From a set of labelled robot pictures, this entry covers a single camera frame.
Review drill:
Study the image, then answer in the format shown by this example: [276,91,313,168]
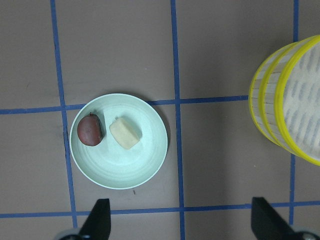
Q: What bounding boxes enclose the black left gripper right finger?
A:
[251,197,300,240]

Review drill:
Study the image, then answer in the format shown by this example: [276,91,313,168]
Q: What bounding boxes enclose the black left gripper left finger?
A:
[79,198,111,240]

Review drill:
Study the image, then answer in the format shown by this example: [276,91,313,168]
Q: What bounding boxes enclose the pale yellow bun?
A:
[109,117,140,150]

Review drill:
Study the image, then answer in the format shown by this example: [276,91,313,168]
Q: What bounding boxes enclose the reddish brown bun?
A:
[77,112,103,147]

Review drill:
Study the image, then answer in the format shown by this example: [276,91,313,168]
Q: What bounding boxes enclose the yellow steamer layer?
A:
[260,35,320,166]
[248,42,297,146]

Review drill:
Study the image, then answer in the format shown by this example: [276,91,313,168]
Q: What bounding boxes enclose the light green plate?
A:
[69,93,168,190]

